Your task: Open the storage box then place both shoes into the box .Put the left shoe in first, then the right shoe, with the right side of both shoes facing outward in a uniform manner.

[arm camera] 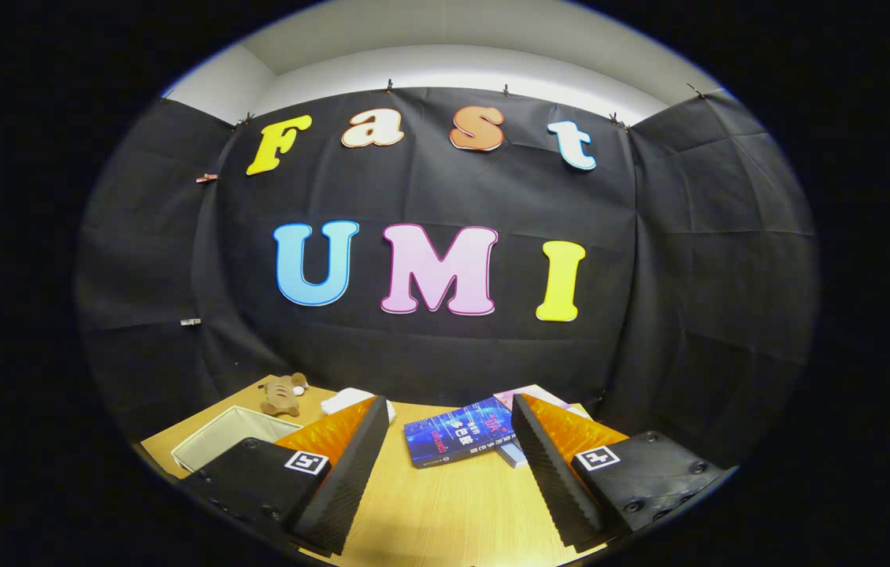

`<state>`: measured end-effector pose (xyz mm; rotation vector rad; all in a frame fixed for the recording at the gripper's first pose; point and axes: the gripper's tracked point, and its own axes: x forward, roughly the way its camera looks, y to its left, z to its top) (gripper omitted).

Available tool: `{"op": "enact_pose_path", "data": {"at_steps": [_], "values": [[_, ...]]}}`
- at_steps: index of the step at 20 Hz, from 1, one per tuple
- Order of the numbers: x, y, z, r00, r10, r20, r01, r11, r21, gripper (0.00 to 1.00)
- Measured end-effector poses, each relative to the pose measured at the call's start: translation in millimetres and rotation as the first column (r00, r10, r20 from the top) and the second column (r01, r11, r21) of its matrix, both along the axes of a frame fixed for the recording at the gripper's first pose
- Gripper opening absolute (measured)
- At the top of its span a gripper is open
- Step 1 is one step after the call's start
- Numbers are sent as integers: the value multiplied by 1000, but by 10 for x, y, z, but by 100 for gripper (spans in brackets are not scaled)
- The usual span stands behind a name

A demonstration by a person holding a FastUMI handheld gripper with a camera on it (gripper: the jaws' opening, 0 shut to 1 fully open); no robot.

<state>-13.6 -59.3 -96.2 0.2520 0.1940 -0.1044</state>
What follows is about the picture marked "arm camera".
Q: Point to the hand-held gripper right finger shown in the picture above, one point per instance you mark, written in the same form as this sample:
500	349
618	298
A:
547	472

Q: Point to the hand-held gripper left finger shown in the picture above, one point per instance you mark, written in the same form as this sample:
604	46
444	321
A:
350	472

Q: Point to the grey fabric storage box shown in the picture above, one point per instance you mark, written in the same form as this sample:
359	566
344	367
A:
213	445

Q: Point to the light blue book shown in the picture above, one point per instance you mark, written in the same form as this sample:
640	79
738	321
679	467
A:
514	455

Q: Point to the white plush toy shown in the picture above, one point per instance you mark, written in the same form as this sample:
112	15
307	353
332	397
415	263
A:
339	402

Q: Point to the pink book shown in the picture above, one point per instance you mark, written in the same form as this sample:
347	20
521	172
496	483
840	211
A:
535	391

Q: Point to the brown plush toy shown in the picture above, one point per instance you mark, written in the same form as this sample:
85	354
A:
282	395

